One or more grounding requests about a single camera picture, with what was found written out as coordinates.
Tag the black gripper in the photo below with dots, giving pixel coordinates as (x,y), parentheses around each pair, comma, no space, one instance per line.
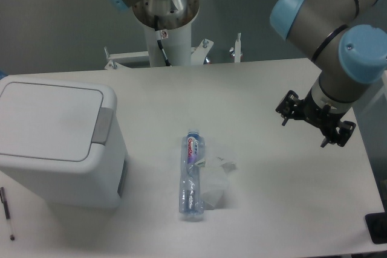
(326,118)

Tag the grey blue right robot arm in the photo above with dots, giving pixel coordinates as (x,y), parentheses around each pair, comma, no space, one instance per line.
(350,59)

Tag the white plastic trash can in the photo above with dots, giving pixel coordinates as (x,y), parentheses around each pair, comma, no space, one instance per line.
(62,141)

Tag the crumpled white paper wrapper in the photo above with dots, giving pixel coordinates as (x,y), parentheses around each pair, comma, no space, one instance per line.
(214,174)

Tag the black device at table edge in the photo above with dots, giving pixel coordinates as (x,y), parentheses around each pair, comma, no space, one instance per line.
(376,223)

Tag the crushed clear water bottle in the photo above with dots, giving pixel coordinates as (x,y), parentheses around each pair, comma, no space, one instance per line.
(192,155)

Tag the black pen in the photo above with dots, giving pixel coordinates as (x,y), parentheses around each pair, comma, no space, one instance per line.
(7,214)

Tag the white metal frame bracket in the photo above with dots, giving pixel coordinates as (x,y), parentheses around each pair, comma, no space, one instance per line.
(161,55)

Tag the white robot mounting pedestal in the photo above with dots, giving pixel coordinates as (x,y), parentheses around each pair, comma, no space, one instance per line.
(169,20)

